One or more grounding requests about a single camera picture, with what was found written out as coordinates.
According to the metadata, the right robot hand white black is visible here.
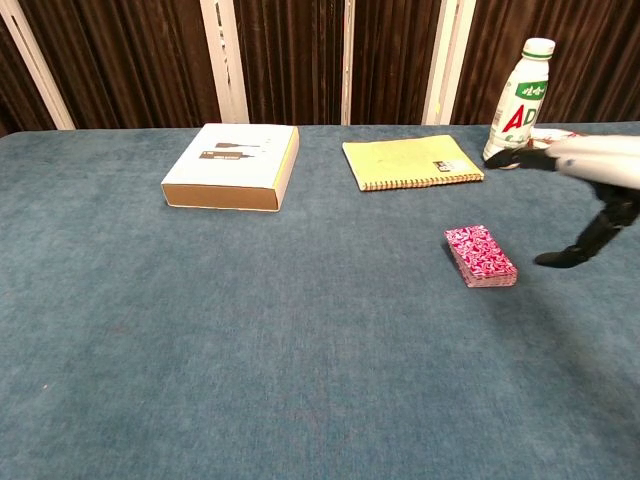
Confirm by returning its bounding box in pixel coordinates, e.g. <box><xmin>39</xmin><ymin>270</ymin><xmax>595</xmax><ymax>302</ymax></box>
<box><xmin>483</xmin><ymin>134</ymin><xmax>640</xmax><ymax>270</ymax></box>

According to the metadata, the pink patterned card stack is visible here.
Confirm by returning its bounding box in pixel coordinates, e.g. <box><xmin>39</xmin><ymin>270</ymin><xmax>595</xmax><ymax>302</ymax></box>
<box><xmin>443</xmin><ymin>224</ymin><xmax>519</xmax><ymax>290</ymax></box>

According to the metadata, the brown white snack packet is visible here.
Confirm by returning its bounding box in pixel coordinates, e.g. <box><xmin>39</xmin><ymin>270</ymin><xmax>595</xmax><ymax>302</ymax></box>
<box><xmin>529</xmin><ymin>127</ymin><xmax>591</xmax><ymax>149</ymax></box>

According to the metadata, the white drink bottle green label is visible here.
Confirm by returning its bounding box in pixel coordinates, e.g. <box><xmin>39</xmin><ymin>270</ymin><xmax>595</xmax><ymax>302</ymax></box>
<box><xmin>482</xmin><ymin>37</ymin><xmax>557</xmax><ymax>171</ymax></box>

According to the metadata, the yellow spiral notebook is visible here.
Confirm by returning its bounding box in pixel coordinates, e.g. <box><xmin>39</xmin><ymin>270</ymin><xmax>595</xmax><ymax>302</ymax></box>
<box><xmin>341</xmin><ymin>134</ymin><xmax>486</xmax><ymax>193</ymax></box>

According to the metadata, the white cardboard box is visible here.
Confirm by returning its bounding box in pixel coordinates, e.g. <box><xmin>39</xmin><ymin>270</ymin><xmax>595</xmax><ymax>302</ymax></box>
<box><xmin>160</xmin><ymin>122</ymin><xmax>301</xmax><ymax>213</ymax></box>

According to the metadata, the dark brown pleated curtain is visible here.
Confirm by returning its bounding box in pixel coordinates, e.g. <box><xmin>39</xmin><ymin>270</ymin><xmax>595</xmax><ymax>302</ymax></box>
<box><xmin>0</xmin><ymin>0</ymin><xmax>640</xmax><ymax>139</ymax></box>

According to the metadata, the white frame post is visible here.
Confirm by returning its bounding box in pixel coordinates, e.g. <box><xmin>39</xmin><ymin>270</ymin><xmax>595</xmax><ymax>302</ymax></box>
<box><xmin>421</xmin><ymin>0</ymin><xmax>477</xmax><ymax>126</ymax></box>
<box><xmin>0</xmin><ymin>0</ymin><xmax>77</xmax><ymax>131</ymax></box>
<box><xmin>199</xmin><ymin>0</ymin><xmax>250</xmax><ymax>125</ymax></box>
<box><xmin>340</xmin><ymin>0</ymin><xmax>355</xmax><ymax>126</ymax></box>

